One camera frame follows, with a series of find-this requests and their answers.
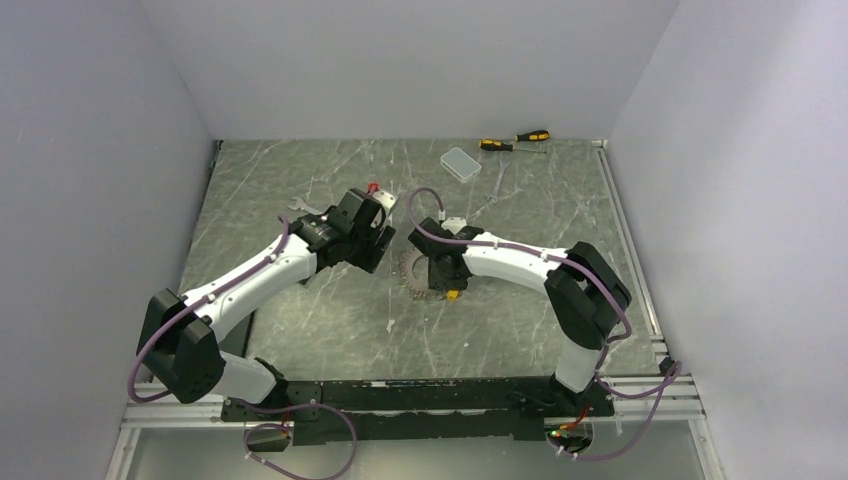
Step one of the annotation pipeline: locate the small silver wrench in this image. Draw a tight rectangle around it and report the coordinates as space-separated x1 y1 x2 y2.
486 158 511 204

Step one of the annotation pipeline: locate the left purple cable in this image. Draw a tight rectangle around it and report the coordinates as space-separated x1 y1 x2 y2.
127 215 359 480

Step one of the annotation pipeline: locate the yellow black screwdriver rear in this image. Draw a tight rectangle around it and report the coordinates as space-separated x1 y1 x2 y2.
514 130 550 142

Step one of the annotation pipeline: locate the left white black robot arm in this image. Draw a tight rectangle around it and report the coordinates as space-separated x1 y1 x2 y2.
132 188 398 420

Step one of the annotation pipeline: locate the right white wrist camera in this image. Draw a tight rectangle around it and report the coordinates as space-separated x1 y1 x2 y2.
438 211 467 236

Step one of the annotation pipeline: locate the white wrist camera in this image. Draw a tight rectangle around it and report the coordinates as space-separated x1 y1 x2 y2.
438 211 467 236
366 182 398 215

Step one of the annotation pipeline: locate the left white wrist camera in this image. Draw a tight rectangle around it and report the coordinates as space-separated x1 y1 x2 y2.
366 182 398 215

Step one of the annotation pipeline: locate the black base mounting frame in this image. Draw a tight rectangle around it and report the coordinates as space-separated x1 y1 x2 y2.
211 368 614 446

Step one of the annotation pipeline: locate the white plastic box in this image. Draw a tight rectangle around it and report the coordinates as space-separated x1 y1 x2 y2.
440 147 482 184

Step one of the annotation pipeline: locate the aluminium rail frame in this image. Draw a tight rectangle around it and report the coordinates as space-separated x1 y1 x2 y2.
106 375 725 479

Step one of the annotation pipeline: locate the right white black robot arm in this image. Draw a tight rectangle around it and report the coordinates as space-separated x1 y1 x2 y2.
408 218 632 415

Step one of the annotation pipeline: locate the large silver combination wrench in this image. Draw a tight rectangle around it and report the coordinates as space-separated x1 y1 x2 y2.
288 196 324 216

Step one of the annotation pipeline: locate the yellow black screwdriver front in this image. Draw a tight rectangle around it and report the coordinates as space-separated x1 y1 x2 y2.
478 139 545 154

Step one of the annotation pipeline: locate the yellow black screwdriver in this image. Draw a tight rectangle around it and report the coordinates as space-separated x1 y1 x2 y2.
478 139 545 154
514 130 550 142

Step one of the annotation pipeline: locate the purple cable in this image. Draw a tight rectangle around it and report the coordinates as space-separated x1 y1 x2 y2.
405 186 684 463
127 215 359 480

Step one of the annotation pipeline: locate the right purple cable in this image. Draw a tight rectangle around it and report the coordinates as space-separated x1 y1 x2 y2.
405 186 684 463

